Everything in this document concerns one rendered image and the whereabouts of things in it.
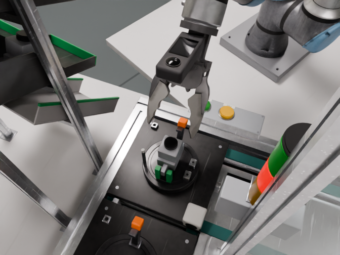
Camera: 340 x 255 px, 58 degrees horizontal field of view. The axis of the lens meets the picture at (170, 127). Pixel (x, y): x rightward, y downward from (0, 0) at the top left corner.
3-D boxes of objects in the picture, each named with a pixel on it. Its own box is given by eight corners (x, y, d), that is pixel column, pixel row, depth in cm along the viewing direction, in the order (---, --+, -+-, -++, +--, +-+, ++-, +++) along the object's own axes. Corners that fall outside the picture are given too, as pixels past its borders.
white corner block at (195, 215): (187, 206, 73) (188, 201, 70) (206, 213, 72) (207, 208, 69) (181, 225, 71) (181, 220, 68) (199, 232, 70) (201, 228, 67)
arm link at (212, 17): (224, 2, 50) (178, -10, 52) (216, 30, 51) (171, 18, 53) (229, 7, 57) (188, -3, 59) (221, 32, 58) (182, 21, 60)
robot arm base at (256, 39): (266, 25, 117) (274, 1, 109) (295, 48, 111) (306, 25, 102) (236, 38, 113) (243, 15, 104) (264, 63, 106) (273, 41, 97)
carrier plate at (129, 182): (146, 119, 87) (146, 115, 85) (228, 146, 82) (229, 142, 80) (107, 195, 75) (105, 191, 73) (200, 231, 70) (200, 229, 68)
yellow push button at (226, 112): (221, 108, 89) (222, 103, 87) (234, 112, 88) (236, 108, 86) (217, 118, 87) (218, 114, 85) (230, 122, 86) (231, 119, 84)
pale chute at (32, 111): (77, 92, 87) (82, 78, 86) (114, 112, 83) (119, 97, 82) (-13, 96, 61) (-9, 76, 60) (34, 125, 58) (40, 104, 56)
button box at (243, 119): (194, 105, 95) (195, 93, 90) (260, 126, 91) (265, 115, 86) (186, 123, 92) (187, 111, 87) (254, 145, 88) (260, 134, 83)
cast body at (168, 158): (167, 142, 74) (167, 127, 68) (184, 148, 73) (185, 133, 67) (153, 172, 70) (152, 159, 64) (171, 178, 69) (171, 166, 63)
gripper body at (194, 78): (205, 89, 63) (223, 31, 60) (198, 96, 55) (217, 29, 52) (171, 79, 65) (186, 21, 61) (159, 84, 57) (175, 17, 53)
